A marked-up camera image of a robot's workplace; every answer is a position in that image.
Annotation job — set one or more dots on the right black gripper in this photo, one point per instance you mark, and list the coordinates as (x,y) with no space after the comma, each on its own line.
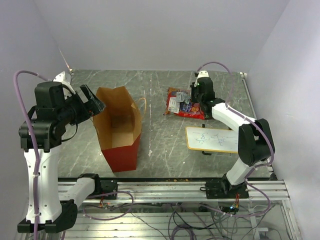
(193,88)

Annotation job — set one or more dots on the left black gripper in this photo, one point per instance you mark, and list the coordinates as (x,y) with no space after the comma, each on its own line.
(92,107)

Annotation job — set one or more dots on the red candy bag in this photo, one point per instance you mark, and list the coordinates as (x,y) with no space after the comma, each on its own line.
(191,110)

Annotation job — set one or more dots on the silver green snack wrapper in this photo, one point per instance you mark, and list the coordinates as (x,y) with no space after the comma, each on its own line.
(183,97)

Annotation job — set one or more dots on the red paper bag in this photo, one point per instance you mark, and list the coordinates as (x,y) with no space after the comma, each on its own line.
(119,128)

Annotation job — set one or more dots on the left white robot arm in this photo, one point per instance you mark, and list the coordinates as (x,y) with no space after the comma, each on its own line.
(41,138)

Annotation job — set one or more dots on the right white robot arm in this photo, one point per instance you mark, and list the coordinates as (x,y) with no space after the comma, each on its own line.
(255,142)

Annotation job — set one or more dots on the small whiteboard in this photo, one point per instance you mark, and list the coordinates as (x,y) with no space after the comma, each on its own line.
(211,139)

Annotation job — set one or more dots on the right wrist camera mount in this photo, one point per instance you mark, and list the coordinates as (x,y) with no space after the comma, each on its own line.
(201,74)

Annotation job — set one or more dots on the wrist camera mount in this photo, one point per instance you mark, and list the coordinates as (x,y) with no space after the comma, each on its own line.
(64,78)
(201,74)

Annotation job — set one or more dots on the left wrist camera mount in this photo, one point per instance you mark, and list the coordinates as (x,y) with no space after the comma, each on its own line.
(64,78)

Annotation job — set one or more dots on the aluminium rail frame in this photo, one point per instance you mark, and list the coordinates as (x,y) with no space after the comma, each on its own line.
(169,209)

